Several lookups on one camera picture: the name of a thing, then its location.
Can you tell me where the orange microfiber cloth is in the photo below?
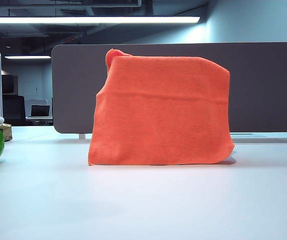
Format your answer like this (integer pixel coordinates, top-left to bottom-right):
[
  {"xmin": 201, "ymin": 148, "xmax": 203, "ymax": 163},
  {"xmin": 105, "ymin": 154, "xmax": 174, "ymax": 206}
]
[{"xmin": 87, "ymin": 48, "xmax": 235, "ymax": 167}]

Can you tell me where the open background laptop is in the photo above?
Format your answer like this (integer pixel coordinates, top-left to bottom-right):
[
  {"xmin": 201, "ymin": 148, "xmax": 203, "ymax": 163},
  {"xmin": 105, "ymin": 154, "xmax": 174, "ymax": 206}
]
[{"xmin": 30, "ymin": 104, "xmax": 51, "ymax": 117}]

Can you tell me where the white background desk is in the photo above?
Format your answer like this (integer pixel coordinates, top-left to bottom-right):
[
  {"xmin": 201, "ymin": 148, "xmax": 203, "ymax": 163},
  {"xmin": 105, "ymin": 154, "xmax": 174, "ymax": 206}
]
[{"xmin": 24, "ymin": 114, "xmax": 54, "ymax": 125}]

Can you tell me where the grey desk partition panel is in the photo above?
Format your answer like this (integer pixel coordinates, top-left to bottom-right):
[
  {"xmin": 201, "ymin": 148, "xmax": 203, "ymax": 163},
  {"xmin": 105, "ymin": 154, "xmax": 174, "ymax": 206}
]
[{"xmin": 51, "ymin": 41, "xmax": 287, "ymax": 134}]

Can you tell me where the black office chair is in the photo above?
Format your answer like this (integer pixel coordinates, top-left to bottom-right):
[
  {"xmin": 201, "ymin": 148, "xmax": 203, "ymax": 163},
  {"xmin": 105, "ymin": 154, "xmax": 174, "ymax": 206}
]
[{"xmin": 1, "ymin": 74, "xmax": 26, "ymax": 126}]

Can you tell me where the short ceiling light strip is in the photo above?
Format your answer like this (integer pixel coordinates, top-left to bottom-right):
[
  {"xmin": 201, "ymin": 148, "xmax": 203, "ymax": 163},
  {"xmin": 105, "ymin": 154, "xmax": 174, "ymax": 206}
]
[{"xmin": 4, "ymin": 55, "xmax": 52, "ymax": 60}]

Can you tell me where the brown cardboard box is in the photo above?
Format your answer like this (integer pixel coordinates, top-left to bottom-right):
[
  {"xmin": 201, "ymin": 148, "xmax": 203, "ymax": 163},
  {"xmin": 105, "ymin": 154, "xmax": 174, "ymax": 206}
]
[{"xmin": 0, "ymin": 122, "xmax": 13, "ymax": 142}]

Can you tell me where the white desk cable lid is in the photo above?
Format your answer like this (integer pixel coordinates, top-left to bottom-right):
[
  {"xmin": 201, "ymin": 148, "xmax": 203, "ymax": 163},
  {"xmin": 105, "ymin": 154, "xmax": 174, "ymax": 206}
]
[{"xmin": 230, "ymin": 136, "xmax": 287, "ymax": 144}]

